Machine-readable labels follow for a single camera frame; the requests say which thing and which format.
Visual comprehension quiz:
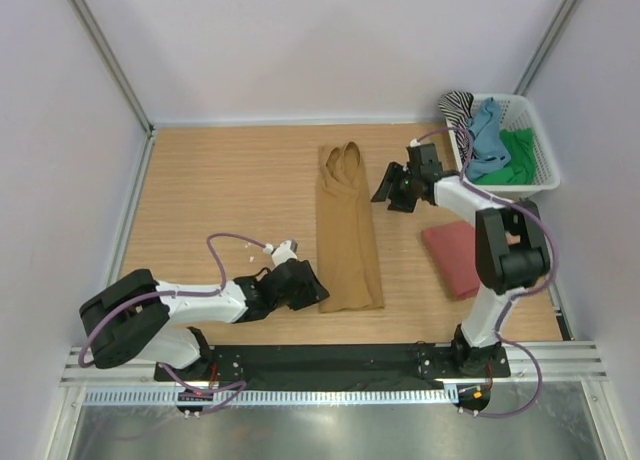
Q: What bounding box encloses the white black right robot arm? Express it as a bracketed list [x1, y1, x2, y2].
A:
[371, 140, 552, 376]

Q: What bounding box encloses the aluminium slotted rail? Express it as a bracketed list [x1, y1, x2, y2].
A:
[84, 386, 458, 408]

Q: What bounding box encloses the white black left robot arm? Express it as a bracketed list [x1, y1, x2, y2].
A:
[78, 258, 329, 380]

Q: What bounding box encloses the white perforated plastic basket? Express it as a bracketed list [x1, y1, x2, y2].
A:
[438, 91, 560, 198]

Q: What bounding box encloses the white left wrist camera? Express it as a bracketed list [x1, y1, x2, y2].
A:
[262, 239, 298, 267]

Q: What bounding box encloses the light blue garment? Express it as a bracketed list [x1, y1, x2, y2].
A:
[466, 97, 511, 181]

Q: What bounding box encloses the aluminium frame post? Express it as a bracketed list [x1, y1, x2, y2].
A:
[58, 0, 155, 134]
[513, 0, 583, 96]

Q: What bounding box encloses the right aluminium frame post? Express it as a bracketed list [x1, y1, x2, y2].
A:
[513, 0, 583, 96]

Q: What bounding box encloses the tan brown garment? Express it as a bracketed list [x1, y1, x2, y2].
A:
[316, 142, 384, 314]

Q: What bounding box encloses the striped black white garment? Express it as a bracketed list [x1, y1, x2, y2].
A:
[438, 90, 474, 169]

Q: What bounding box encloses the white paper scrap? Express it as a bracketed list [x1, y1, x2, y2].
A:
[245, 242, 255, 263]

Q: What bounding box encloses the left aluminium frame post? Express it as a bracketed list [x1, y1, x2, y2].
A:
[58, 0, 155, 134]

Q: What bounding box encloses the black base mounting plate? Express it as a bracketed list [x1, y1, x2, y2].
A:
[173, 341, 511, 382]

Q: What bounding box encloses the red graphic tank top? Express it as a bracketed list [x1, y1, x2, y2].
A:
[421, 221, 480, 300]

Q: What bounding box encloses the green garment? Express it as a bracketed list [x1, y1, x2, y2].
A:
[472, 128, 537, 186]

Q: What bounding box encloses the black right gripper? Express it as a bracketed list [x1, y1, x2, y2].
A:
[371, 162, 420, 214]

